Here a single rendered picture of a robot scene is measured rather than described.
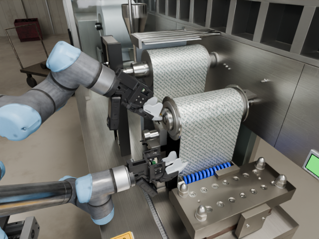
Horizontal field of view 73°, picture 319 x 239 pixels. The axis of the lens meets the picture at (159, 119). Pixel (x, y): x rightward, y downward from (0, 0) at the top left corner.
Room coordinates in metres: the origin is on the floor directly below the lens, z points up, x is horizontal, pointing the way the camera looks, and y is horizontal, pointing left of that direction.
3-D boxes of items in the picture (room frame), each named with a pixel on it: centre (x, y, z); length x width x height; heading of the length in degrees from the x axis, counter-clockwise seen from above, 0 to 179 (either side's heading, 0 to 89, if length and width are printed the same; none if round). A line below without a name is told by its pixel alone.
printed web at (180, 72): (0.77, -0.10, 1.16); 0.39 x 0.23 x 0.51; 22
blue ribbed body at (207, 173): (0.57, -0.18, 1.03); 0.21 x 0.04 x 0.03; 112
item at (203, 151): (0.59, -0.18, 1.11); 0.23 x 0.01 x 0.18; 112
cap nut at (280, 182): (0.52, -0.42, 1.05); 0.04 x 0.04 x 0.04
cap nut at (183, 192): (0.48, -0.08, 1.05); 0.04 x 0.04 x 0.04
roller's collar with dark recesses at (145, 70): (0.82, 0.08, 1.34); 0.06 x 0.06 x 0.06; 22
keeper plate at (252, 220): (0.42, -0.31, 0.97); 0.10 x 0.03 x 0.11; 112
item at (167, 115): (0.60, -0.03, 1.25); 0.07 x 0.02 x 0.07; 22
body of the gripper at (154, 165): (0.50, 0.04, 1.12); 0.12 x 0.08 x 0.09; 112
